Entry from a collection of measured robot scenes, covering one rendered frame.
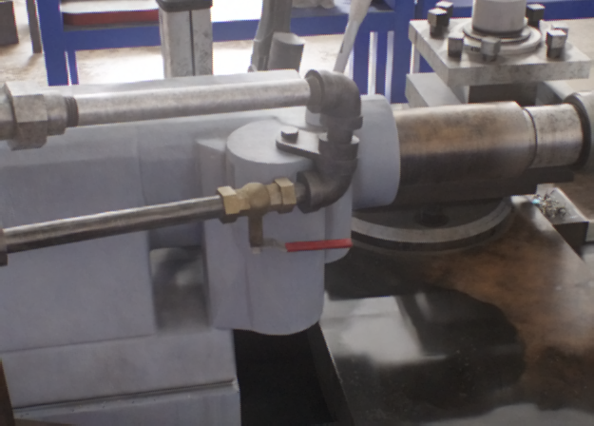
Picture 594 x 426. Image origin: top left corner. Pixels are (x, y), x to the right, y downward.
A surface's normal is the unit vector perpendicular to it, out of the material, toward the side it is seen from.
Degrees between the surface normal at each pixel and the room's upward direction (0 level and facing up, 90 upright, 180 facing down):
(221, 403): 90
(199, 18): 90
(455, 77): 90
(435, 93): 0
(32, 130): 101
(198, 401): 89
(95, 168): 82
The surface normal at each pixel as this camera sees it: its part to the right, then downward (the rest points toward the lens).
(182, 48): 0.37, 0.45
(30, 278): 0.18, 0.15
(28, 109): 0.47, -0.15
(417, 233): -0.04, -0.18
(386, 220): 0.00, -0.88
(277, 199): 0.41, 0.07
